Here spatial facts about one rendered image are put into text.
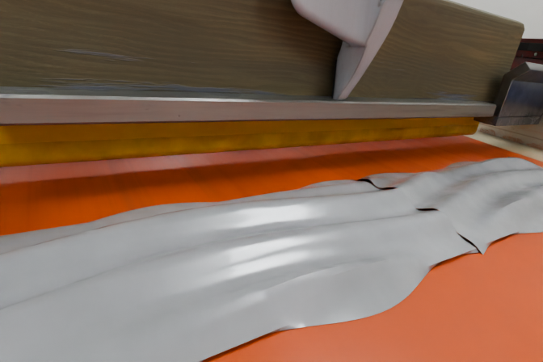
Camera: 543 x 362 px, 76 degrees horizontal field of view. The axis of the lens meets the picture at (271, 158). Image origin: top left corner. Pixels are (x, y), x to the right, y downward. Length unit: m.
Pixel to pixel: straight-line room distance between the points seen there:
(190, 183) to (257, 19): 0.08
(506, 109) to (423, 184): 0.16
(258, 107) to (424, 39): 0.13
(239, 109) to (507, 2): 2.30
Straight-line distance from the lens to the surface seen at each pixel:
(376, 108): 0.21
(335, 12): 0.17
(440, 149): 0.31
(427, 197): 0.19
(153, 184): 0.16
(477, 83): 0.32
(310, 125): 0.21
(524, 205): 0.21
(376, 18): 0.18
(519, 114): 0.37
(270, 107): 0.16
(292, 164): 0.20
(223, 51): 0.16
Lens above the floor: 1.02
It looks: 20 degrees down
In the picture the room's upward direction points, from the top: 8 degrees clockwise
